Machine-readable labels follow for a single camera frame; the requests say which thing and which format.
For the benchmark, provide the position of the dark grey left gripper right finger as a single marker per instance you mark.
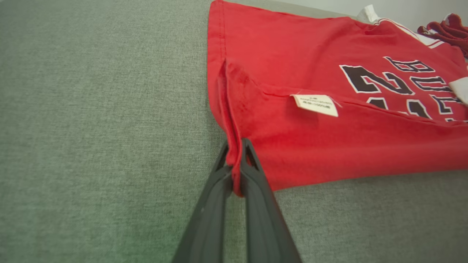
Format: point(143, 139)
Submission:
point(267, 226)

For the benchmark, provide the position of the red shorts with white stripe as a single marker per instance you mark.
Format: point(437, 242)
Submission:
point(449, 33)

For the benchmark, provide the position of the red jersey with white trim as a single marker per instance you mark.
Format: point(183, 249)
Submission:
point(310, 146)

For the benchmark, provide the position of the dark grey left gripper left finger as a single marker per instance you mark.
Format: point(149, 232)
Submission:
point(208, 219)

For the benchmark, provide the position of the grey fabric sofa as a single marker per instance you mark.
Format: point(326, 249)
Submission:
point(91, 109)

